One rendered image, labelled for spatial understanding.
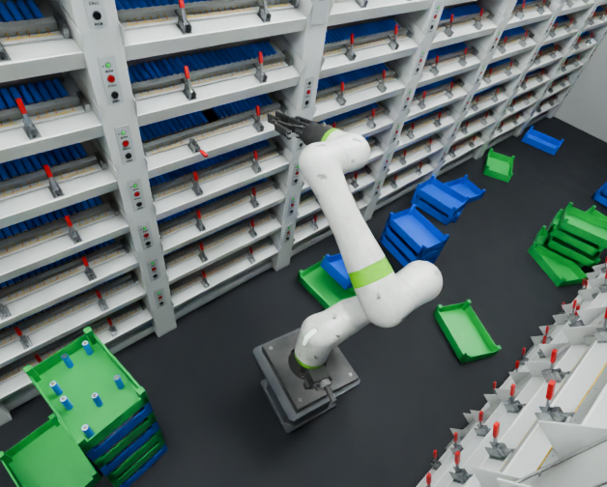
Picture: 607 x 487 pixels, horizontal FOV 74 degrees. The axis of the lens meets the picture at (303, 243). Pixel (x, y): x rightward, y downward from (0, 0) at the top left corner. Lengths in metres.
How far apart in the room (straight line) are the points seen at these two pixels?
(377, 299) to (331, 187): 0.31
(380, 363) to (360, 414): 0.27
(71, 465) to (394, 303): 1.36
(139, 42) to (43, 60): 0.22
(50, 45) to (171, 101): 0.33
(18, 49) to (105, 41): 0.18
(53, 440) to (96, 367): 0.54
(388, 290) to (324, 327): 0.41
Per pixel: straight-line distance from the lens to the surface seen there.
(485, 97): 3.24
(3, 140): 1.23
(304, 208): 2.08
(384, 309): 1.06
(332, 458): 1.83
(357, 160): 1.15
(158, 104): 1.30
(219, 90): 1.38
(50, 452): 1.94
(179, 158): 1.41
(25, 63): 1.14
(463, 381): 2.17
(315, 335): 1.39
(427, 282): 1.17
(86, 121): 1.25
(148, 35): 1.22
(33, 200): 1.33
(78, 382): 1.46
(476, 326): 2.37
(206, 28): 1.29
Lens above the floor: 1.74
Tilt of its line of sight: 46 degrees down
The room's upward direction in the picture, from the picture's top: 11 degrees clockwise
